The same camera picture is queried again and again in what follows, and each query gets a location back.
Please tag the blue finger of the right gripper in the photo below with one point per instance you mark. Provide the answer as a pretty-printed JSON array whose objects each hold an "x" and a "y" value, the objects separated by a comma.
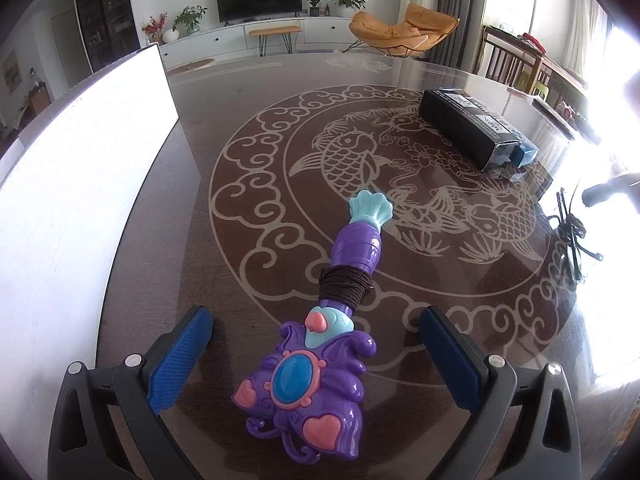
[{"x": 628, "y": 184}]

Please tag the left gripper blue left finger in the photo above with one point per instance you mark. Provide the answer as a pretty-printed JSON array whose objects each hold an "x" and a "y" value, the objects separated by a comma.
[{"x": 84, "y": 443}]

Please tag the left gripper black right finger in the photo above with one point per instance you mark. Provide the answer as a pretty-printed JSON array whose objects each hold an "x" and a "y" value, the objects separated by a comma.
[{"x": 545, "y": 439}]

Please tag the blue white carton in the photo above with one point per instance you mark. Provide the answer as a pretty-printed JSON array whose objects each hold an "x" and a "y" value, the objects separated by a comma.
[{"x": 522, "y": 155}]

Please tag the black printed box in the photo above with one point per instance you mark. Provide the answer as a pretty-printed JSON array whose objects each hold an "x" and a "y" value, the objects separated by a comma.
[{"x": 478, "y": 133}]

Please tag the wooden dining chair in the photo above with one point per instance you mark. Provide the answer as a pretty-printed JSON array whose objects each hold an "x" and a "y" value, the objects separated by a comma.
[{"x": 511, "y": 61}]

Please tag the white storage box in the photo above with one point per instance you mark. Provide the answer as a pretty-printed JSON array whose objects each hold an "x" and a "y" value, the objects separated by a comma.
[{"x": 65, "y": 202}]

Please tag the orange lounge chair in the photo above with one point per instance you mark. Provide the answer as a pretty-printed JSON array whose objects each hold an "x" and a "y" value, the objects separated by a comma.
[{"x": 421, "y": 30}]

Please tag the wooden bench stool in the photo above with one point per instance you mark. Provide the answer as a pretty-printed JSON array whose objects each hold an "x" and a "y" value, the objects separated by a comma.
[{"x": 285, "y": 32}]

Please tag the white tv cabinet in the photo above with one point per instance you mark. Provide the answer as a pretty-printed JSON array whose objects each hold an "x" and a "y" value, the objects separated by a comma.
[{"x": 228, "y": 42}]

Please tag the red flower vase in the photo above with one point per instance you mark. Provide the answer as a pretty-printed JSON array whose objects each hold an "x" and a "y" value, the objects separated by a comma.
[{"x": 156, "y": 30}]

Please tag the potted green plant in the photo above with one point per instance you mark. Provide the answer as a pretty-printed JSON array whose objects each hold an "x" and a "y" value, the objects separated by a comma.
[{"x": 189, "y": 19}]

